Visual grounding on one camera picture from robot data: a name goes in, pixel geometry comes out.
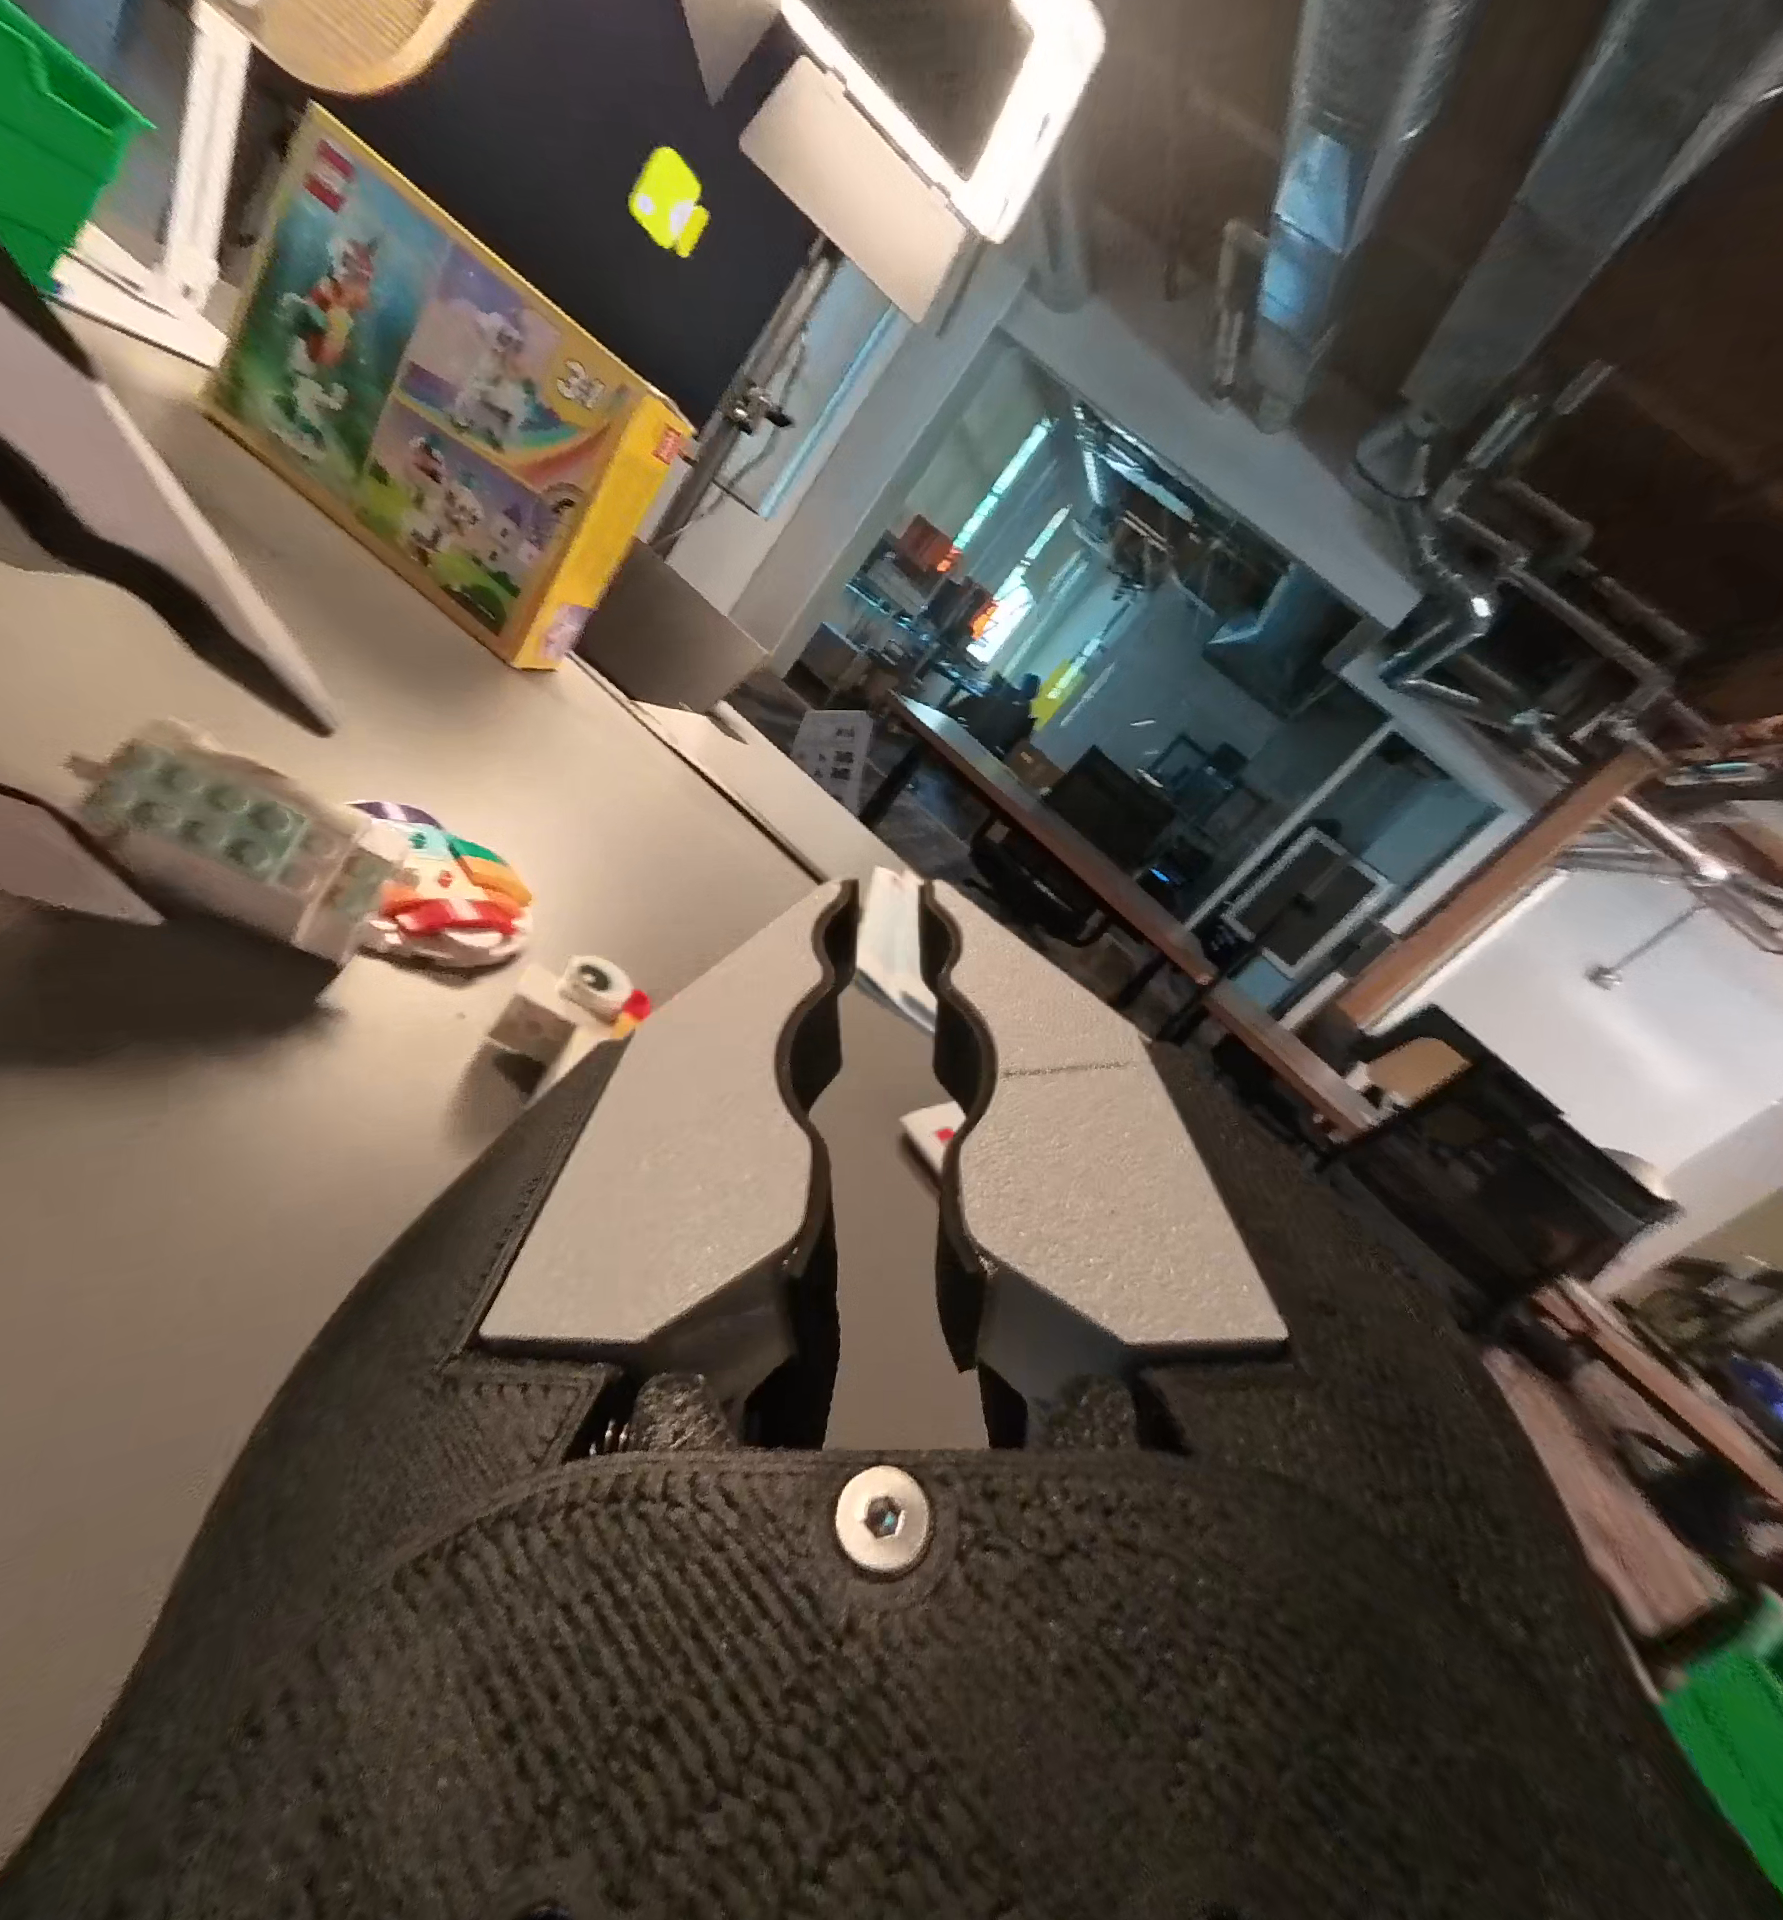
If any instruction booklet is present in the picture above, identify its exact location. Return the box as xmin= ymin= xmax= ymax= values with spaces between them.
xmin=852 ymin=866 xmax=941 ymax=1036

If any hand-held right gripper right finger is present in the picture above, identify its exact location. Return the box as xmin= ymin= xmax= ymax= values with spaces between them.
xmin=918 ymin=880 xmax=1293 ymax=1373

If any black light stand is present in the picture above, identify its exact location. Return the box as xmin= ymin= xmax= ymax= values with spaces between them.
xmin=693 ymin=240 xmax=851 ymax=515

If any black office chair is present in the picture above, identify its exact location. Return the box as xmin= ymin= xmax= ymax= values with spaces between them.
xmin=966 ymin=745 xmax=1181 ymax=939

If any rainbow lego piece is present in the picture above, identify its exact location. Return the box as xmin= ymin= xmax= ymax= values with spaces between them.
xmin=347 ymin=799 xmax=537 ymax=960

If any green plastic bin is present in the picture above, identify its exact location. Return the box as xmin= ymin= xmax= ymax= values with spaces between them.
xmin=0 ymin=0 xmax=158 ymax=294
xmin=1656 ymin=1590 xmax=1783 ymax=1920

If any white stand post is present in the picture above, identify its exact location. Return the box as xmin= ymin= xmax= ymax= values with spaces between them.
xmin=156 ymin=0 xmax=261 ymax=307

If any dark panel with yellow logo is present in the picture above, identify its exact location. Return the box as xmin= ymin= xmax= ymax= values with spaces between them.
xmin=324 ymin=0 xmax=871 ymax=437

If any white lego piece with eye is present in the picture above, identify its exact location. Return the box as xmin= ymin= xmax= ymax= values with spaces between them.
xmin=490 ymin=955 xmax=653 ymax=1064

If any colourful lego set box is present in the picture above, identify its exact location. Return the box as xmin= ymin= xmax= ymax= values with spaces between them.
xmin=202 ymin=103 xmax=698 ymax=671

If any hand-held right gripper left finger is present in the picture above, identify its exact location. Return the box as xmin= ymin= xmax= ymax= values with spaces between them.
xmin=481 ymin=880 xmax=854 ymax=1350

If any wooden workbench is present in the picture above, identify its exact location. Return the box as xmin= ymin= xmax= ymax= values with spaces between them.
xmin=1483 ymin=1276 xmax=1783 ymax=1645

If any round wooden board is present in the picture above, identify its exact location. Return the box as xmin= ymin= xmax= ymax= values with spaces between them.
xmin=250 ymin=0 xmax=483 ymax=101

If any dark chair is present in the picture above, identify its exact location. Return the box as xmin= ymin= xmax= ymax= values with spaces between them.
xmin=1353 ymin=1033 xmax=1681 ymax=1310

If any silver ventilation duct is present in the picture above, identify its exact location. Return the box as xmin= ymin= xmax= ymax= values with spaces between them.
xmin=1215 ymin=0 xmax=1448 ymax=437
xmin=1347 ymin=0 xmax=1783 ymax=496

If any white and green lego assembly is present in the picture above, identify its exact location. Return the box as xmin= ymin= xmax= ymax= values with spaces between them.
xmin=66 ymin=720 xmax=414 ymax=965

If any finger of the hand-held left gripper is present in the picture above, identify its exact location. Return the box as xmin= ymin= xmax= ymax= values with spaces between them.
xmin=0 ymin=163 xmax=341 ymax=740
xmin=0 ymin=734 xmax=162 ymax=923

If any long wooden table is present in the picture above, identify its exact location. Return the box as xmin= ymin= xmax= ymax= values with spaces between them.
xmin=888 ymin=694 xmax=1388 ymax=1145

